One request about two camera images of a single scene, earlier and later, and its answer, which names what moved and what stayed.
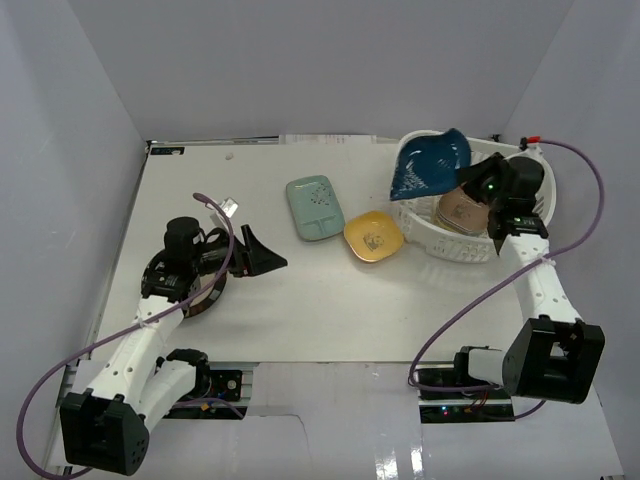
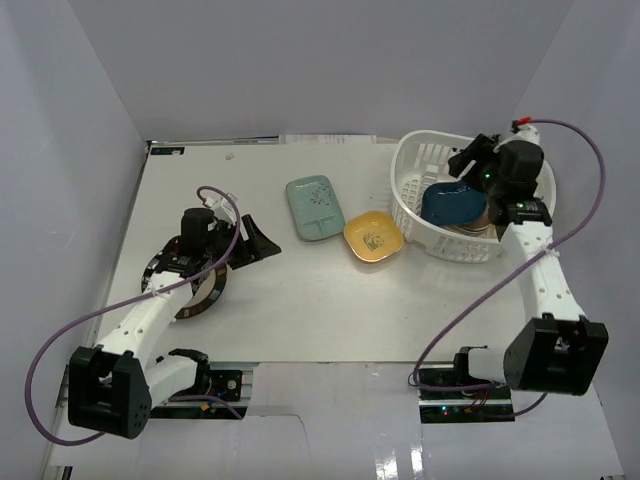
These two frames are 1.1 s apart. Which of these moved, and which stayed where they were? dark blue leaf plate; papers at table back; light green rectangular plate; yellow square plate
Moved: dark blue leaf plate
Stayed: yellow square plate; papers at table back; light green rectangular plate
